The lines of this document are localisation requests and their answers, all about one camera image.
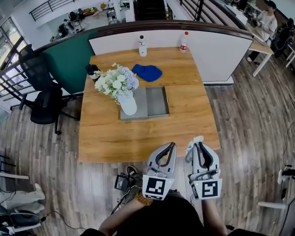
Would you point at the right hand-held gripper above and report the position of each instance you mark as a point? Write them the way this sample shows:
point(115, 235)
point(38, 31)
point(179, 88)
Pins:
point(207, 188)

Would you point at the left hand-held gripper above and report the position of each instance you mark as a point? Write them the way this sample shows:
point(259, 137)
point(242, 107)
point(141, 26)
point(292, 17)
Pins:
point(157, 187)

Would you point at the white paper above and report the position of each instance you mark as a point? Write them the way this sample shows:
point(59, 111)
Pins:
point(189, 154)

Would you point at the grey box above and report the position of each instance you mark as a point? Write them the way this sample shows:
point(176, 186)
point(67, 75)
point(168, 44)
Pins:
point(157, 102)

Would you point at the blue cloth item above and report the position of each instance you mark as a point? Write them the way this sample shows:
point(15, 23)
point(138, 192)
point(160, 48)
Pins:
point(147, 72)

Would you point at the person's right forearm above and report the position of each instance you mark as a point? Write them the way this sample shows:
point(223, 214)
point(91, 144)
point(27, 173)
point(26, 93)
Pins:
point(212, 217)

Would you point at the person's left forearm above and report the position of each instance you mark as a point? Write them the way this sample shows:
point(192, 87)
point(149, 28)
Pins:
point(123, 216)

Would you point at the black device box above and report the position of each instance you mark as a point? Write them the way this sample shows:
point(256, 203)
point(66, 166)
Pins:
point(121, 182)

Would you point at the person's dark shoe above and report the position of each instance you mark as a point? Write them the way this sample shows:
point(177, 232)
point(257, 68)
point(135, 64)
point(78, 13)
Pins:
point(131, 170)

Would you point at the person's olive trousers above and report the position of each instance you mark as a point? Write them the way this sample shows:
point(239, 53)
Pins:
point(134, 190)

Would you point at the person's black shirt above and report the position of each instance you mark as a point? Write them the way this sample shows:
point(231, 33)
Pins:
point(167, 220)

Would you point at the white vase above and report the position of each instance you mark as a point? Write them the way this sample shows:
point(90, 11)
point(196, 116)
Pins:
point(127, 104)

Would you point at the white flower bouquet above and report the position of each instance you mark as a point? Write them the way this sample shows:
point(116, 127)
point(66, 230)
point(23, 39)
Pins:
point(116, 81)

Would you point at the white partition panel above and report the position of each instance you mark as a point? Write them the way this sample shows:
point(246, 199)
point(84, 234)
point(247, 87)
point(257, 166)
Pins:
point(211, 55)

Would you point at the clear bottle with black cap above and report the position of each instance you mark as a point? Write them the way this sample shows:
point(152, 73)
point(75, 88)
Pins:
point(142, 47)

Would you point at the clear bottle with red cap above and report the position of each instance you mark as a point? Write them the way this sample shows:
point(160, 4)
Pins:
point(184, 43)

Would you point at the white desk with wooden top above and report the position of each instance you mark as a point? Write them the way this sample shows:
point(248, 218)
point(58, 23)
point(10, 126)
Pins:
point(260, 47)

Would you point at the black office chair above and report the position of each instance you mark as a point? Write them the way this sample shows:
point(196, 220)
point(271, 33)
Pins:
point(43, 99)

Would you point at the green partition panel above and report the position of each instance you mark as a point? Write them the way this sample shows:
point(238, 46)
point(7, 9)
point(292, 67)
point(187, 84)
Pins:
point(66, 65)

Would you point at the dark staircase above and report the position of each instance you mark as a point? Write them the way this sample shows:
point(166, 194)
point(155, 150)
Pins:
point(150, 4)

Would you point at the black stair railing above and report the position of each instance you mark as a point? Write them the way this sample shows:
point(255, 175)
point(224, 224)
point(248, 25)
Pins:
point(201, 4)

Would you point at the black window railing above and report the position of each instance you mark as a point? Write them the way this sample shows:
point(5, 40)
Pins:
point(7, 82)

